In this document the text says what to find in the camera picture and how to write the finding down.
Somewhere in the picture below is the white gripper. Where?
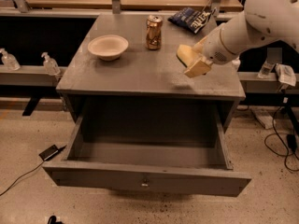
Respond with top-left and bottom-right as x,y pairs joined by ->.
184,26 -> 237,78

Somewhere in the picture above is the yellow sponge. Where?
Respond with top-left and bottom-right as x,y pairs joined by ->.
177,45 -> 199,67

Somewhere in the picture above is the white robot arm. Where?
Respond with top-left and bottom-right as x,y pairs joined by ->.
184,0 -> 299,77

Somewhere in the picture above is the open grey top drawer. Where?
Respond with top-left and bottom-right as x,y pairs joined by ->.
44,104 -> 251,197

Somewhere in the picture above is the blue chip bag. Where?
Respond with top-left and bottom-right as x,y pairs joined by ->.
167,7 -> 215,35

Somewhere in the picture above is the gold soda can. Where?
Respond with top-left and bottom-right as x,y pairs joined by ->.
146,15 -> 163,50

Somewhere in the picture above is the grey cabinet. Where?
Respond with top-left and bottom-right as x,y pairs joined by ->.
57,13 -> 245,127

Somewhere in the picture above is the clear plastic water bottle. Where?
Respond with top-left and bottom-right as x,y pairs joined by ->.
257,62 -> 275,78

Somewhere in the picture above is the white packet on shelf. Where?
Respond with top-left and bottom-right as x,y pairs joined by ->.
275,63 -> 296,87

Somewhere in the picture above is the white bowl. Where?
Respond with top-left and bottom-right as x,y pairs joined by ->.
88,35 -> 129,61

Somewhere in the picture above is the clear sanitizer bottle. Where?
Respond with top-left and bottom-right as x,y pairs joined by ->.
0,49 -> 21,71
41,52 -> 60,76

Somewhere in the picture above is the black power adapter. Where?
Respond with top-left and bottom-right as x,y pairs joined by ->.
39,145 -> 65,161

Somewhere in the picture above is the clear sanitizer bottle far left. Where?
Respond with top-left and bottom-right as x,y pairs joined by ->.
0,49 -> 21,71

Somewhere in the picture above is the black floor cable right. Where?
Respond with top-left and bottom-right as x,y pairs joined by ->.
263,105 -> 299,174

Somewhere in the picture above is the grey shelf rail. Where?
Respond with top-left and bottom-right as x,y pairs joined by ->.
0,65 -> 58,87

